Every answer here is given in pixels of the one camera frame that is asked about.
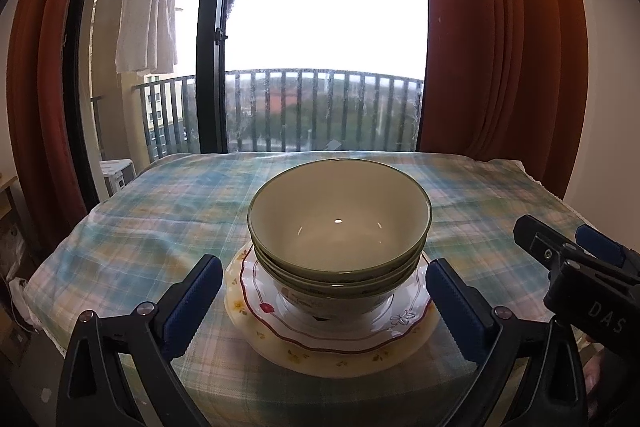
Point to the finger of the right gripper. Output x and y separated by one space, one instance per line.
607 250
552 249

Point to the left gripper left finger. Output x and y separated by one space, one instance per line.
94 390

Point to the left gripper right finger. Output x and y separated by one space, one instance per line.
552 391

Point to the large beaded yellow-flower plate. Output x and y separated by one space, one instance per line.
327 364

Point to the ceramic bowl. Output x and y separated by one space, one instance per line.
368 285

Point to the bowl blue pattern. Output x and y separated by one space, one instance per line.
335 301

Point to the small red-rimmed white plate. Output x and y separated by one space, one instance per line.
356 336

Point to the floral bowl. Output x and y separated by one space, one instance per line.
340 219

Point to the person's right hand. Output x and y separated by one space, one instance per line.
593 371

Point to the wooden shelf with clutter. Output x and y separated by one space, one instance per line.
17 321

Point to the plaid tablecloth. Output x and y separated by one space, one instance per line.
132 247

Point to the left red curtain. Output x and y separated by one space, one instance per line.
34 92

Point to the red curtain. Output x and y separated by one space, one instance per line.
34 92
507 79

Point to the right red curtain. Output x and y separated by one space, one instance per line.
507 79

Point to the white outdoor unit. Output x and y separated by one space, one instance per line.
117 173

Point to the balcony metal railing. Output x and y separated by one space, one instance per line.
286 110

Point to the white hanging laundry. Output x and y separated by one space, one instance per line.
146 42

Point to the black window frame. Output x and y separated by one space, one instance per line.
211 38

